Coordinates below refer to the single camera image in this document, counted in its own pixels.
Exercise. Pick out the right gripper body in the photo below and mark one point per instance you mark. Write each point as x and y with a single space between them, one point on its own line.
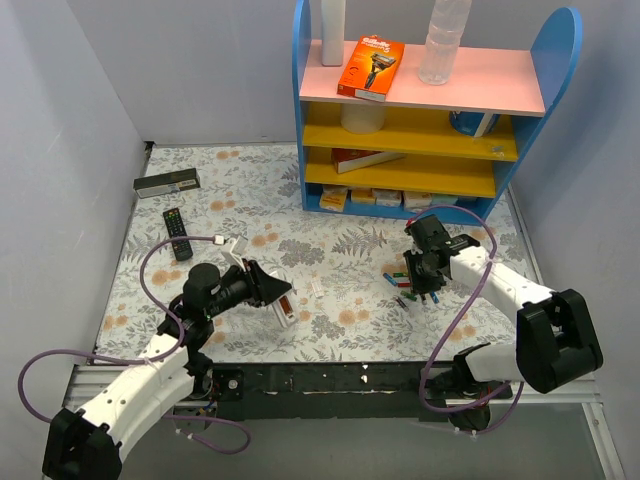
426 279

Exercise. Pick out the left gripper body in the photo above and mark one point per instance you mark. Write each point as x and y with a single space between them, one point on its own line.
255 283

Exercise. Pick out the white remote control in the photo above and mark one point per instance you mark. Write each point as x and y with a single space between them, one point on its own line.
284 308

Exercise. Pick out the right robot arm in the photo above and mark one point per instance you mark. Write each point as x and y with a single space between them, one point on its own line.
555 339

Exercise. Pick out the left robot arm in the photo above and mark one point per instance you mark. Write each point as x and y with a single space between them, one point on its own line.
94 441

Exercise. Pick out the black remote control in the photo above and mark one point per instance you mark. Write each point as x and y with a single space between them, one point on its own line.
182 249

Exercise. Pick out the green soap pack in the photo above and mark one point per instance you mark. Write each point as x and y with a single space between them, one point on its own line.
443 200

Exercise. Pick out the blue yellow pink shelf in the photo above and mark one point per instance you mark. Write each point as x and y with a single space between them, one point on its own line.
523 86

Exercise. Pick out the red white book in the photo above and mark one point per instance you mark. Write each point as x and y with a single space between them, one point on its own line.
346 160

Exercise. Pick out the black rectangular box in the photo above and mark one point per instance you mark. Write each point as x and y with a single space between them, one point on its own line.
166 183

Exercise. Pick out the blue white cup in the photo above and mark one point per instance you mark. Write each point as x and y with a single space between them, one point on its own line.
473 124

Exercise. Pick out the white cylinder roll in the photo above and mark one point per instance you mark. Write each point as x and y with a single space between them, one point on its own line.
362 119

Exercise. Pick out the orange razor box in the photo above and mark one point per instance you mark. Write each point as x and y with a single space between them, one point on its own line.
370 71

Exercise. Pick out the clear plastic water bottle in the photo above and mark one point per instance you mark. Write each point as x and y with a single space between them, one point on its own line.
447 24

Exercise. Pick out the white tall bottle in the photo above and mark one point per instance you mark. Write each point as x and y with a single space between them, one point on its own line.
333 13

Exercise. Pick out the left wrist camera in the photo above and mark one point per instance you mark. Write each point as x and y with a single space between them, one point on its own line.
233 250

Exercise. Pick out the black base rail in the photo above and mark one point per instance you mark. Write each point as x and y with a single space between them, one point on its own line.
325 390

